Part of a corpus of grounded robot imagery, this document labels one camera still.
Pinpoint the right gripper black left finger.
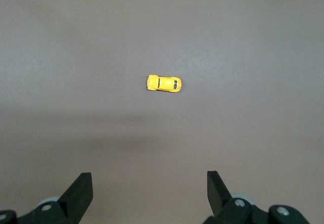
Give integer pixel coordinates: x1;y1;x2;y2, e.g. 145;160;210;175
17;172;94;224

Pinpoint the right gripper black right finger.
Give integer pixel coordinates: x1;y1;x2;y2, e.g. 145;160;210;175
204;170;273;224

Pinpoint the yellow beetle toy car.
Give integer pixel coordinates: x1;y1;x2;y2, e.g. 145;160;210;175
145;74;182;93

